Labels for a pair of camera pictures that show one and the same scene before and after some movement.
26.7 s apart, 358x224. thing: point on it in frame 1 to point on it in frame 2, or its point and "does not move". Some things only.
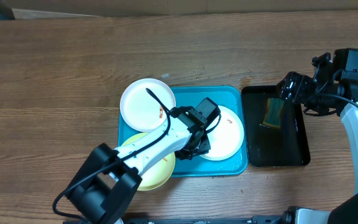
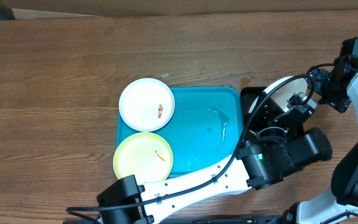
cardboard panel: [35, 9] does not move
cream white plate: [227, 138] to [281, 95]
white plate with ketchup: [140, 109] does not move
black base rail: [257, 219] does not move
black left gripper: [204, 147] to [279, 116]
